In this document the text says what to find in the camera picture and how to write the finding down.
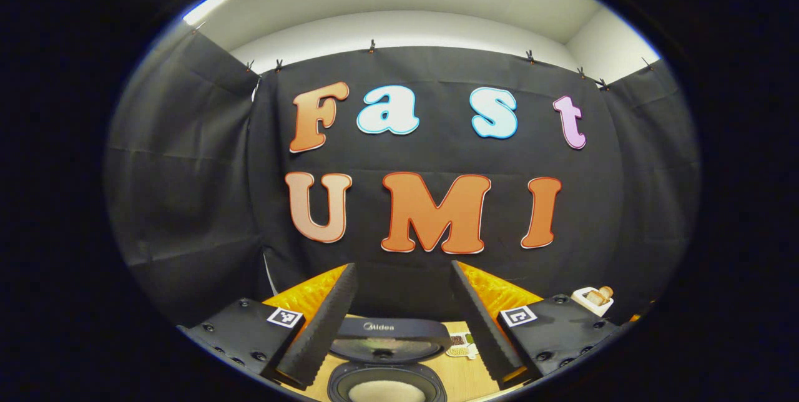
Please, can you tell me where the black rice cooker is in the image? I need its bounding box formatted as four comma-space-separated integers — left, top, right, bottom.
326, 316, 453, 402

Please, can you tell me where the white toaster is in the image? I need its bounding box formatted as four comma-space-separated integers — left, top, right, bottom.
571, 287, 615, 318

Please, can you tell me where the ceiling light strip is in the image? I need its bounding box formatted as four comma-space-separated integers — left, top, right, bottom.
183, 0, 232, 26

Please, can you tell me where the white rice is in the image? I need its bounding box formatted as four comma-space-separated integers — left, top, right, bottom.
348, 381, 427, 402

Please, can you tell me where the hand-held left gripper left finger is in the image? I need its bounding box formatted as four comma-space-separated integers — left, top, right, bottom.
177, 263, 361, 390

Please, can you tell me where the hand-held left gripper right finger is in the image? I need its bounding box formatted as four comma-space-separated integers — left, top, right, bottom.
451, 260, 620, 390

